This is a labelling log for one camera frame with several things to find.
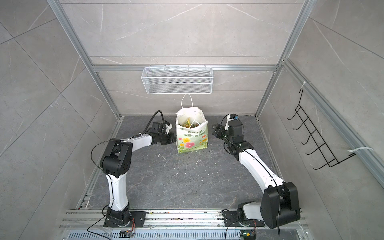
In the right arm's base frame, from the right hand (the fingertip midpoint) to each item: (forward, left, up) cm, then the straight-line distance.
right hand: (216, 125), depth 84 cm
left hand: (+6, +25, -17) cm, 31 cm away
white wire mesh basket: (+35, +24, +8) cm, 44 cm away
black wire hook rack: (-28, -41, +10) cm, 51 cm away
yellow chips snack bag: (+5, +16, -5) cm, 17 cm away
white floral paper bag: (-3, +14, 0) cm, 15 cm away
